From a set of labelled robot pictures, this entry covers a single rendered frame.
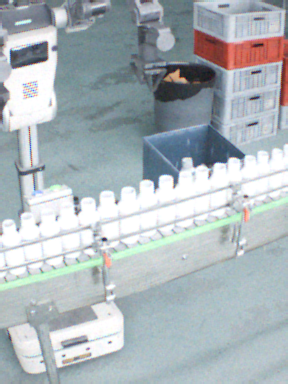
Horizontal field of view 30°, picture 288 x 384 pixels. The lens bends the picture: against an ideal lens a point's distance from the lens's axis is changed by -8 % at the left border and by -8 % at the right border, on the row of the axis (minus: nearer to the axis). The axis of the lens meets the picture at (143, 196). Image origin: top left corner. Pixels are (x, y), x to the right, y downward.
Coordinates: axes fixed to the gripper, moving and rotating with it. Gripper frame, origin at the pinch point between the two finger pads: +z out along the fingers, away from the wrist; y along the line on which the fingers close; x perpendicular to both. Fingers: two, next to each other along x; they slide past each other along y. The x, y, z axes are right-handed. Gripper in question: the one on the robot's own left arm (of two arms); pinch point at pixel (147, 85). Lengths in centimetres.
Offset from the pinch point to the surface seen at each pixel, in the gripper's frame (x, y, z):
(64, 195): 27.3, -1.1, 29.1
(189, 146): -43, 46, 53
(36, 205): 36.5, -1.3, 29.7
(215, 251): -15, -19, 52
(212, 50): -140, 177, 60
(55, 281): 38, -19, 44
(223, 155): -52, 34, 53
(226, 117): -143, 161, 109
